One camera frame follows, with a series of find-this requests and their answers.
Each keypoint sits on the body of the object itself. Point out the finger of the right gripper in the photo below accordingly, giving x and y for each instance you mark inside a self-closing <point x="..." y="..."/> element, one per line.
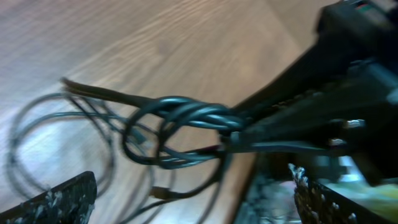
<point x="324" y="122"/>
<point x="311" y="69"/>

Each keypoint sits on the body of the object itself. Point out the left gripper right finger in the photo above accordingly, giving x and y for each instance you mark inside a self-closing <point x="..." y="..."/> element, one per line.
<point x="318" y="204"/>

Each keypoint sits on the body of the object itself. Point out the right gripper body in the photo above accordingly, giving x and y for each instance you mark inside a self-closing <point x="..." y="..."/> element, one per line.
<point x="370" y="29"/>

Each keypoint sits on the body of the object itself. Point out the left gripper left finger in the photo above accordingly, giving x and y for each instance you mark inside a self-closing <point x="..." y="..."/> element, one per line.
<point x="71" y="202"/>

